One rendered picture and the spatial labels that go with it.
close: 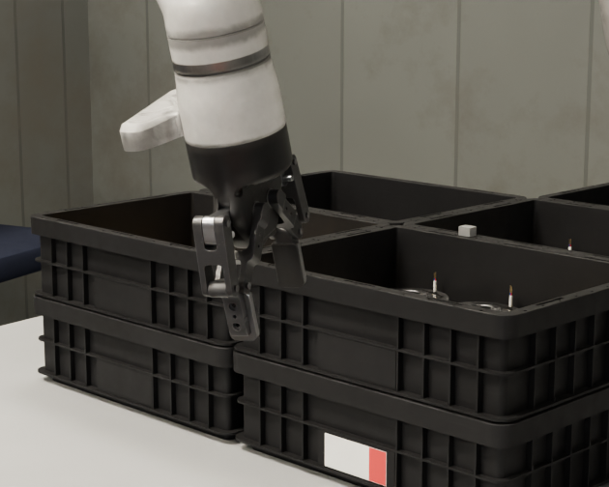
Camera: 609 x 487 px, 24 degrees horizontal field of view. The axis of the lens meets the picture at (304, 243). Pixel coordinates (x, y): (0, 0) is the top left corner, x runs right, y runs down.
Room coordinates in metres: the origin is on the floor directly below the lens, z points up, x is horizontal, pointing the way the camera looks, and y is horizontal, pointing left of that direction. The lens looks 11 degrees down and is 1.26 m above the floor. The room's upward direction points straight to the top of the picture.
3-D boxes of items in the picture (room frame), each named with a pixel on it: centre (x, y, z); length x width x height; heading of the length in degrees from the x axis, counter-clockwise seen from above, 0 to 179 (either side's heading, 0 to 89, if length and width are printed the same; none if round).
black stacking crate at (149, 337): (1.83, 0.13, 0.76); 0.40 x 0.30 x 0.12; 45
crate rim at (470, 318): (1.55, -0.16, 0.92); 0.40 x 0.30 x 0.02; 45
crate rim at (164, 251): (1.83, 0.13, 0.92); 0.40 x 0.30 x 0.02; 45
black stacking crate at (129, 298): (1.83, 0.13, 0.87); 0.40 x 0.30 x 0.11; 45
